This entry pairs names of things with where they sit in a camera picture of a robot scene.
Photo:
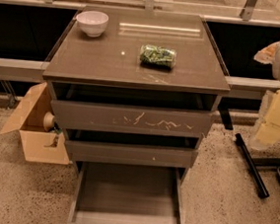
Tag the grey drawer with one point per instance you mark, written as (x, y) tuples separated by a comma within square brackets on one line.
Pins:
[(127, 119), (130, 154), (121, 194)]

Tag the open cardboard box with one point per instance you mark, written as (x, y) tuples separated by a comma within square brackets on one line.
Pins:
[(38, 145)]

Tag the black metal stand leg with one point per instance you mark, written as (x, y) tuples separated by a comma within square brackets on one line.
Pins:
[(262, 190)]

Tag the grey middle drawer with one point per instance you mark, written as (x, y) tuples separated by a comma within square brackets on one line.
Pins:
[(130, 154)]

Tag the white ceramic bowl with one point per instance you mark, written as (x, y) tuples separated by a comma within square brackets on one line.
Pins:
[(93, 24)]

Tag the round beige object in box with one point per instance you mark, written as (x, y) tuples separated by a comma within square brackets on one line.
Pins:
[(48, 121)]

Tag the grey drawer cabinet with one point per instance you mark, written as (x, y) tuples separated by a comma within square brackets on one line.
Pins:
[(107, 70)]

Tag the green drink can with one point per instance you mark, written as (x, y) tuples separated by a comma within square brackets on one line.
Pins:
[(157, 55)]

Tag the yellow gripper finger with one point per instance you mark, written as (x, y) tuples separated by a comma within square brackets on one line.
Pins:
[(266, 130), (267, 54)]

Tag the grey bottom drawer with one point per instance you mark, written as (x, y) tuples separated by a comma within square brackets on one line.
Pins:
[(121, 194)]

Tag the grey top drawer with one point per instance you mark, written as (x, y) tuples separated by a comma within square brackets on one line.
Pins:
[(127, 119)]

